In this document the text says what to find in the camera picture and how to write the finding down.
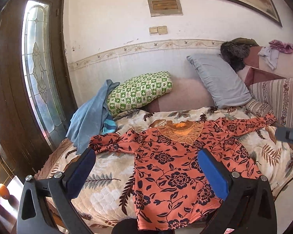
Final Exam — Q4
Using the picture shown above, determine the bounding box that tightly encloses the beige wall switch plate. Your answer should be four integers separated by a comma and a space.
149, 26, 168, 35

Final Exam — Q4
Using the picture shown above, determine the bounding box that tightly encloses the magenta small garment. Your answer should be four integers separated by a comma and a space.
269, 40, 293, 54

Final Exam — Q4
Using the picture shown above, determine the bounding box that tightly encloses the stained glass window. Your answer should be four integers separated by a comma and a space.
21, 0, 66, 150

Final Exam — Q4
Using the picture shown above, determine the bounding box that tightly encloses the black furry garment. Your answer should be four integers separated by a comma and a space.
220, 41, 250, 72

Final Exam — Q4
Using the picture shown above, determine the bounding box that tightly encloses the lavender small garment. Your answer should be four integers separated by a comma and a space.
258, 46, 280, 70

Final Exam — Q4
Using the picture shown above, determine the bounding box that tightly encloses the striped floral cushion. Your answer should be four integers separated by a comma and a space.
245, 78, 293, 128

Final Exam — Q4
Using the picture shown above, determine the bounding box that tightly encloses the blue grey cloth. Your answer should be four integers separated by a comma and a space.
66, 79, 120, 155

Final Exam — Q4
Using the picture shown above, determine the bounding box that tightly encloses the grey blue pillow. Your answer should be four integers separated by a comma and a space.
187, 53, 252, 109

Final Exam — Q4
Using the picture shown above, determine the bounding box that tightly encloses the dark wooden door frame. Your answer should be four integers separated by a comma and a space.
0, 0, 77, 180

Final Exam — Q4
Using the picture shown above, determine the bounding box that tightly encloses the green checkered pillow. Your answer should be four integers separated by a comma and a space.
107, 71, 173, 117

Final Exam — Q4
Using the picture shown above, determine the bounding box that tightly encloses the teal striped sweater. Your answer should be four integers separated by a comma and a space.
101, 113, 117, 134

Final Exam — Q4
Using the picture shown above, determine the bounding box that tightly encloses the leaf pattern cream blanket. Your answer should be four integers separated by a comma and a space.
34, 105, 293, 228

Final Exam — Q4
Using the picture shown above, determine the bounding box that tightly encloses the orange fruit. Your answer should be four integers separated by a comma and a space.
0, 183, 10, 200

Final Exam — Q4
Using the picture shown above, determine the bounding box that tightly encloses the orange floral blouse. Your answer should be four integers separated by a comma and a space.
89, 114, 276, 230

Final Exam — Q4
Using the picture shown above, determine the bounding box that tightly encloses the small framed plaque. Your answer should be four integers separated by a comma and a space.
147, 0, 183, 17

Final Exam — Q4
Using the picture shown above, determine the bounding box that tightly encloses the olive green garment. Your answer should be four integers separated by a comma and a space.
231, 37, 259, 47

